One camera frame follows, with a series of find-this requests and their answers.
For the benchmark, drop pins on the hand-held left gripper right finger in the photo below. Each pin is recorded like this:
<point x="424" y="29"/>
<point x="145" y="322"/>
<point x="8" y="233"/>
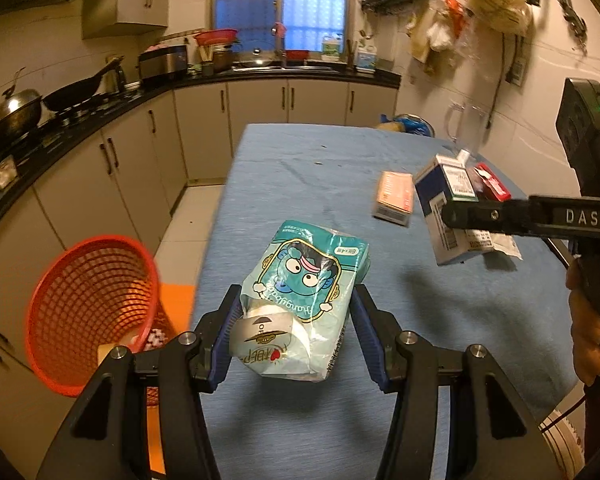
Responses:
<point x="366" y="340"/>

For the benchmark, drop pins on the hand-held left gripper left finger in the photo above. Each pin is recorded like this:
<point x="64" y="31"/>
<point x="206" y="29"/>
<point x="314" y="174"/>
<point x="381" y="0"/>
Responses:
<point x="225" y="340"/>

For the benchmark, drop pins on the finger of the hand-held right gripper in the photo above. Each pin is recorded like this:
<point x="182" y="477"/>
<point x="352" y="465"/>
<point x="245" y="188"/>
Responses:
<point x="485" y="215"/>

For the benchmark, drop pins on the white and blue milk carton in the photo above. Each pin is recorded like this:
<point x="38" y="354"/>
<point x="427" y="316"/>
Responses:
<point x="430" y="195"/>

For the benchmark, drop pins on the teal tissue roll pack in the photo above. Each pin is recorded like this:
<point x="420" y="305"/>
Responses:
<point x="300" y="270"/>

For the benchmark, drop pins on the red plastic mesh basket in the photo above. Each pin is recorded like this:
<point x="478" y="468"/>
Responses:
<point x="80" y="280"/>

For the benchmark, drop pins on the person's right hand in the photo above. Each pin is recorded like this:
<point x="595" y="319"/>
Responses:
<point x="587" y="330"/>

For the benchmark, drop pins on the red small box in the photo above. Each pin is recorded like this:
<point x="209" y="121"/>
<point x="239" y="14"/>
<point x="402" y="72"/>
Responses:
<point x="495" y="185"/>

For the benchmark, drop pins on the white paper leaflet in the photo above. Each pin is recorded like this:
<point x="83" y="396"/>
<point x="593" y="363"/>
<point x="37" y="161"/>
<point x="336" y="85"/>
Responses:
<point x="502" y="247"/>

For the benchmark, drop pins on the orange stool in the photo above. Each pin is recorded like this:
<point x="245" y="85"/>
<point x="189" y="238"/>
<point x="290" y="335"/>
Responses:
<point x="177" y="305"/>

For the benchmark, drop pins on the orange and white small box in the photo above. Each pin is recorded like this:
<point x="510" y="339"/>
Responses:
<point x="392" y="195"/>

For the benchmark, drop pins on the clear plastic jug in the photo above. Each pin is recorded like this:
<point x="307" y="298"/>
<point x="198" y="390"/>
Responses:
<point x="457" y="120"/>

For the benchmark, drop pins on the blue plastic bag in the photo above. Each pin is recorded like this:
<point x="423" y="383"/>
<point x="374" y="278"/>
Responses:
<point x="412" y="124"/>

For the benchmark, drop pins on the hanging bag of yellowish food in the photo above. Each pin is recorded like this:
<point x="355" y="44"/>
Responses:
<point x="500" y="2"/>

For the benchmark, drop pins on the blue tablecloth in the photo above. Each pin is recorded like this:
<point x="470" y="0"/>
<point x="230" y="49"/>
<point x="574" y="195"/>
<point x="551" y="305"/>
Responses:
<point x="305" y="175"/>

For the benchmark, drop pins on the clear hanging plastic bag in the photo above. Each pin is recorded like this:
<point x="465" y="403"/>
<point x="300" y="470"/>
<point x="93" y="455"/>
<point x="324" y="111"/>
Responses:
<point x="445" y="25"/>

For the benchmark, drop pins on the white kitchen base cabinets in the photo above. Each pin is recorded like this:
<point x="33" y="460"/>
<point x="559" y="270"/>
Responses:
<point x="130" y="170"/>

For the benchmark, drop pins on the detergent bottle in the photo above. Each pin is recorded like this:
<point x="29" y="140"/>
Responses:
<point x="331" y="46"/>

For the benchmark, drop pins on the red bowl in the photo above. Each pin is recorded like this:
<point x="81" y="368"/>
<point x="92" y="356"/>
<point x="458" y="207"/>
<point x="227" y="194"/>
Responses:
<point x="297" y="55"/>

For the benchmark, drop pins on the black kitchen countertop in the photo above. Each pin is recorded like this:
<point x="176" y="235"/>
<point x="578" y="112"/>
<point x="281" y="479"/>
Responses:
<point x="40" y="155"/>

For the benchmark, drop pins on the gas stove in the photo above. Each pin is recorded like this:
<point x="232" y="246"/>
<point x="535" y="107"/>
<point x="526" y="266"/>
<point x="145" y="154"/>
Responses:
<point x="95" y="107"/>

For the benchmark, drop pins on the glass pot lid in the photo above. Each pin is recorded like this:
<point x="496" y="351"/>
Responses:
<point x="255" y="59"/>

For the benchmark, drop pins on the chopstick holder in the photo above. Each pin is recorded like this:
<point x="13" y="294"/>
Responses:
<point x="206" y="62"/>

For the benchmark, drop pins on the small metal container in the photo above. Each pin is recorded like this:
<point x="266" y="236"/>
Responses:
<point x="1" y="172"/>

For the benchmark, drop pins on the window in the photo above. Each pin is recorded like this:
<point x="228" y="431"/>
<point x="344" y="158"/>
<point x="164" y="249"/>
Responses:
<point x="300" y="5"/>

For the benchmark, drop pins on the silver rice cooker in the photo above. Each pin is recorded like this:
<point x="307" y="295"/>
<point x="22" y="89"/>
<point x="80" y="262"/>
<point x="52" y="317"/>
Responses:
<point x="162" y="62"/>

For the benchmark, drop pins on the steel kettle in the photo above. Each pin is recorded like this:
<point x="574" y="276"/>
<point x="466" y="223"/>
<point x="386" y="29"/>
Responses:
<point x="115" y="75"/>

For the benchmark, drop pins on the black frying pan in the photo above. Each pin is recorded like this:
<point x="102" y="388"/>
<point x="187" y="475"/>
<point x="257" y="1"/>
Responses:
<point x="72" y="95"/>

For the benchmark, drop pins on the red colander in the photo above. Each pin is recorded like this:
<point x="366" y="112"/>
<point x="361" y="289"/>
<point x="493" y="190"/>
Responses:
<point x="215" y="37"/>

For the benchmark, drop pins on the steel wok with lid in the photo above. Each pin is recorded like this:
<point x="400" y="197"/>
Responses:
<point x="15" y="107"/>

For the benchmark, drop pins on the white upper wall cabinet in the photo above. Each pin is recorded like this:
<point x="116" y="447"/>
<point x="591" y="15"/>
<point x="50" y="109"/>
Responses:
<point x="130" y="2"/>

